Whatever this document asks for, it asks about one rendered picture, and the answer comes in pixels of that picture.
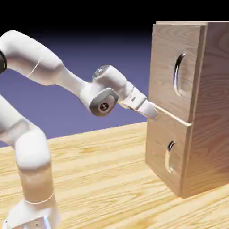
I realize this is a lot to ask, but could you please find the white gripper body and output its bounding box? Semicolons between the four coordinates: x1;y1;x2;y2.
136;99;159;120

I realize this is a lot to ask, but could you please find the large light wood door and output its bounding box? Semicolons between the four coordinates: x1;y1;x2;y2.
148;23;208;123

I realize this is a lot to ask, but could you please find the small light wood door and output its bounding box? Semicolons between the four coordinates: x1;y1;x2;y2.
144;107;193;199

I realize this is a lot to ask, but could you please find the light wood cabinet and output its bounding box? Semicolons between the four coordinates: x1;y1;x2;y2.
144;21;229;199

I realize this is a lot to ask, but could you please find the long curved metal handle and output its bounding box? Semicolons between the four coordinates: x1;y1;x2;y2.
173;53;186;97

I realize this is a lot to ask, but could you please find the short curved metal handle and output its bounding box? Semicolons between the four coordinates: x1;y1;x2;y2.
164;140;176;174

